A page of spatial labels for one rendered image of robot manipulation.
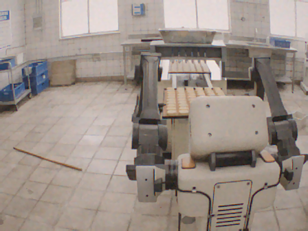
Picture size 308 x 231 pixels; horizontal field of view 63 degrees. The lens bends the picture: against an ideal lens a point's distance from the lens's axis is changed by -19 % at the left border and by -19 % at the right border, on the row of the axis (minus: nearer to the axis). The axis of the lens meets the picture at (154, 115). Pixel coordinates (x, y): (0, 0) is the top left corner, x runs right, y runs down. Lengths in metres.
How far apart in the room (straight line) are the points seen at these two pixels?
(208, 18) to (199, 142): 5.47
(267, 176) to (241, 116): 0.17
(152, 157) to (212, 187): 0.19
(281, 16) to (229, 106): 5.75
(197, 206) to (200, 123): 0.21
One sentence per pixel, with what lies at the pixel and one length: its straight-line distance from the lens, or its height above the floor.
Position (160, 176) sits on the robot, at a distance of 0.78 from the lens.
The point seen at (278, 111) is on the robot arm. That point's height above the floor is 1.22.
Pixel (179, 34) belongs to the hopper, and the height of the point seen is 1.28.
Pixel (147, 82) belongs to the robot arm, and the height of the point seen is 1.29.
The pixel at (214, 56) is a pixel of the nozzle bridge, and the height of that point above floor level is 1.05.
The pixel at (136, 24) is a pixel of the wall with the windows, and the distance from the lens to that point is 6.11.
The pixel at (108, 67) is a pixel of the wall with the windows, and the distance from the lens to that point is 6.36.
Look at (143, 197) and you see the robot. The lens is 0.81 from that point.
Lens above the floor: 1.55
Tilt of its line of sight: 21 degrees down
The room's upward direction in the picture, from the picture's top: 2 degrees counter-clockwise
